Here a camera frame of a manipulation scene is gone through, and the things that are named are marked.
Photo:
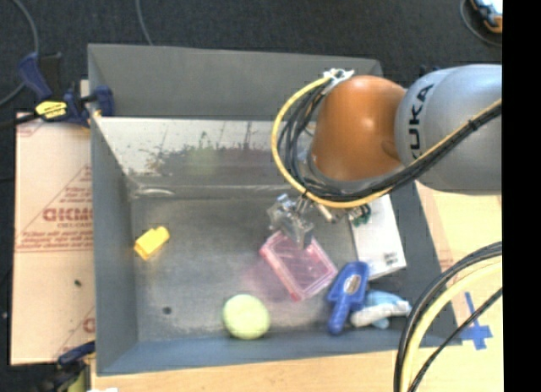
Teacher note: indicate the blue plastic tool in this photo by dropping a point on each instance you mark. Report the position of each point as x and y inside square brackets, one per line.
[346, 293]

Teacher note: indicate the pink clear plastic box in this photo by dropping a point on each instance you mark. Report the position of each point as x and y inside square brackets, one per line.
[302, 270]

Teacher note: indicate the white flat box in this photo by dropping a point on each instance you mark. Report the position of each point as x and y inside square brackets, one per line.
[380, 234]

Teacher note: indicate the grey metal bin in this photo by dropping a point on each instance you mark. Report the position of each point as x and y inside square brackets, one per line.
[198, 230]

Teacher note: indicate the light blue and white toy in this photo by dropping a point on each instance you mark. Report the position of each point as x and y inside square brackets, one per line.
[382, 308]

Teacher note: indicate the pale green ball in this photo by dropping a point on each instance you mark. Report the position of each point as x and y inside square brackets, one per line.
[246, 317]

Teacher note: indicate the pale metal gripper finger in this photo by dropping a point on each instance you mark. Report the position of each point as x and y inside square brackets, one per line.
[302, 232]
[281, 213]

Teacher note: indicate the yellow toy block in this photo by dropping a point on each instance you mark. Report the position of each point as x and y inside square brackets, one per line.
[151, 241]

